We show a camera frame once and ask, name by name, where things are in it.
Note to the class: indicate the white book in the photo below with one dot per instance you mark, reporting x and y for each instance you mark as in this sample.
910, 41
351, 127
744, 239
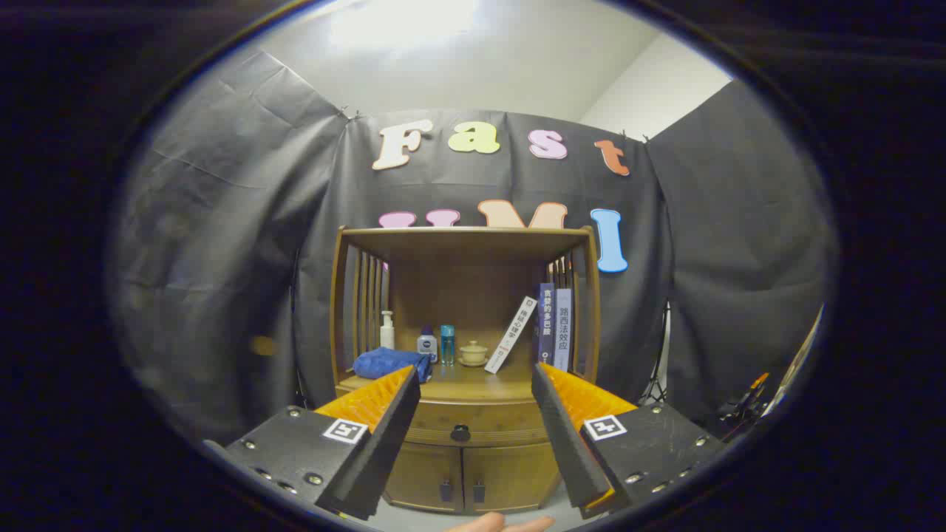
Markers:
511, 334

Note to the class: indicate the black tripod stand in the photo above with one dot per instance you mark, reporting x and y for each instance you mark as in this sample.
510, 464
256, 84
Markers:
655, 384

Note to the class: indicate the white bottle with blue cap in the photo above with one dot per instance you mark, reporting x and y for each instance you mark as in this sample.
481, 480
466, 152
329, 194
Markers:
427, 347

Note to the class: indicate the black backdrop cloth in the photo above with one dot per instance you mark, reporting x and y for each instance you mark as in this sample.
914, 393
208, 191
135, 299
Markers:
222, 258

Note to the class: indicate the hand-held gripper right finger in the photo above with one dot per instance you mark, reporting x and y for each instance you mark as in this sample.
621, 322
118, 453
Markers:
569, 443

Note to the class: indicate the blue rolled towel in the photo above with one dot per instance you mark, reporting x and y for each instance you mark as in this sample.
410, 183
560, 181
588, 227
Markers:
388, 363

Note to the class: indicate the clear blue bottle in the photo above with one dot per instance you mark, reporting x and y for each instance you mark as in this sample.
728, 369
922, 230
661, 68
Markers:
448, 346

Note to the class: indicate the wooden cabinet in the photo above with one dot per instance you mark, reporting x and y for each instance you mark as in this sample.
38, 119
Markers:
473, 295

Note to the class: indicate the wooden countertop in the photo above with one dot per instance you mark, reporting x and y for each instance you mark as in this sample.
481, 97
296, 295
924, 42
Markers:
458, 383

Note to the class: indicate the beige lidded teacup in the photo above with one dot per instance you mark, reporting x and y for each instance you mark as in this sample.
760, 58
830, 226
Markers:
473, 353

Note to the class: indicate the dark blue book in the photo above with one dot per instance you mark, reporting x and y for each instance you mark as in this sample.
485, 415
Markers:
546, 325

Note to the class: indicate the pale grey book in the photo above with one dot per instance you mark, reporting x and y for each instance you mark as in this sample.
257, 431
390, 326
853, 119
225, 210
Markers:
563, 329

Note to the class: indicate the white pump bottle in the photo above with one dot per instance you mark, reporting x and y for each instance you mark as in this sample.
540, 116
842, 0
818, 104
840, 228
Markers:
386, 336

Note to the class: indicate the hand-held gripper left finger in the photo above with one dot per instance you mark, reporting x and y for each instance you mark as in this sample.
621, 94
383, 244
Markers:
384, 443

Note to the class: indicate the black and orange device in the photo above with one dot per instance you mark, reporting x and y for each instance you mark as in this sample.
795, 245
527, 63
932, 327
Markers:
748, 399

